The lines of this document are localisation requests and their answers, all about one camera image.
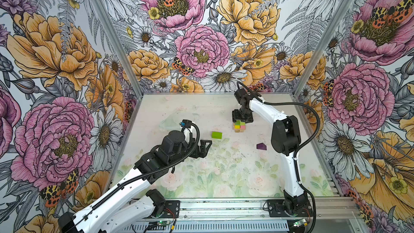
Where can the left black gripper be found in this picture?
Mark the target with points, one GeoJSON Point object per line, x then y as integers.
{"type": "Point", "coordinates": [202, 150]}

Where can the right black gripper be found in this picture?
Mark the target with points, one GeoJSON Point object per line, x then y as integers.
{"type": "Point", "coordinates": [235, 116]}

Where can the large green block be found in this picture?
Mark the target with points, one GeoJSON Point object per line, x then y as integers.
{"type": "Point", "coordinates": [217, 135]}

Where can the natural wood plank block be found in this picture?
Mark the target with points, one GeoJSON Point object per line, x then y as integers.
{"type": "Point", "coordinates": [239, 130]}

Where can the purple house-shaped block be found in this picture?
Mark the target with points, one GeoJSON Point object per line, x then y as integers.
{"type": "Point", "coordinates": [261, 146]}

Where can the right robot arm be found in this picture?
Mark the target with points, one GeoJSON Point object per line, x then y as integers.
{"type": "Point", "coordinates": [285, 140]}

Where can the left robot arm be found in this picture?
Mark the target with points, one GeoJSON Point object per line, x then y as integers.
{"type": "Point", "coordinates": [132, 199]}

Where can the green circuit board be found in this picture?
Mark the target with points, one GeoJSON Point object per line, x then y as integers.
{"type": "Point", "coordinates": [162, 224]}

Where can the small right circuit board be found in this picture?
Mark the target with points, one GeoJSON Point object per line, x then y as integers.
{"type": "Point", "coordinates": [300, 223]}

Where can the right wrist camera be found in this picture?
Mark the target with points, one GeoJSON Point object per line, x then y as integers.
{"type": "Point", "coordinates": [242, 96]}

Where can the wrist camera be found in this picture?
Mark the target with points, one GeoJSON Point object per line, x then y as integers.
{"type": "Point", "coordinates": [187, 124]}
{"type": "Point", "coordinates": [242, 96]}

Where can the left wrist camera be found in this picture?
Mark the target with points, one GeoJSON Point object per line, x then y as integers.
{"type": "Point", "coordinates": [187, 124]}

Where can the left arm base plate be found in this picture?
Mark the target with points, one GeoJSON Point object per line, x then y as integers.
{"type": "Point", "coordinates": [169, 209]}

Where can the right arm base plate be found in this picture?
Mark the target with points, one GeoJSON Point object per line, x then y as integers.
{"type": "Point", "coordinates": [288, 208]}

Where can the left aluminium corner post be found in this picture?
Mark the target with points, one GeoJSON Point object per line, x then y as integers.
{"type": "Point", "coordinates": [105, 19]}

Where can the aluminium corner post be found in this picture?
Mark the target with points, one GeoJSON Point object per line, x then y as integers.
{"type": "Point", "coordinates": [105, 19]}
{"type": "Point", "coordinates": [337, 16]}

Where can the aluminium front rail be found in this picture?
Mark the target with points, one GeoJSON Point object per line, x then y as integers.
{"type": "Point", "coordinates": [220, 209]}

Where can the right aluminium corner post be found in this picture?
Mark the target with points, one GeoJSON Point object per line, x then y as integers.
{"type": "Point", "coordinates": [337, 16]}

